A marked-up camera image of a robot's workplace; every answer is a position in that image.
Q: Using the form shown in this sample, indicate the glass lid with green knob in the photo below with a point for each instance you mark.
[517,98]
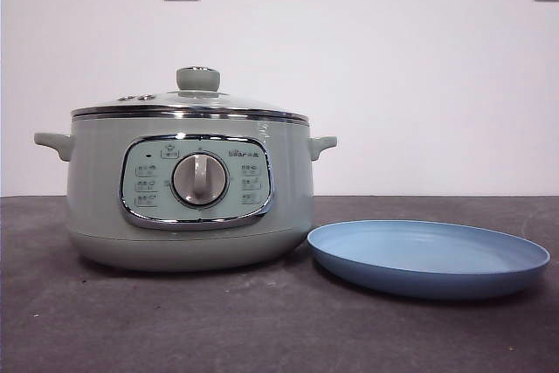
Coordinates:
[197,79]

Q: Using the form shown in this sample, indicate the blue round plate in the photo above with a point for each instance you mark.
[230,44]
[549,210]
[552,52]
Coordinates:
[419,259]

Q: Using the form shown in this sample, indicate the pale green electric steamer pot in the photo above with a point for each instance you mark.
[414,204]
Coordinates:
[100,198]

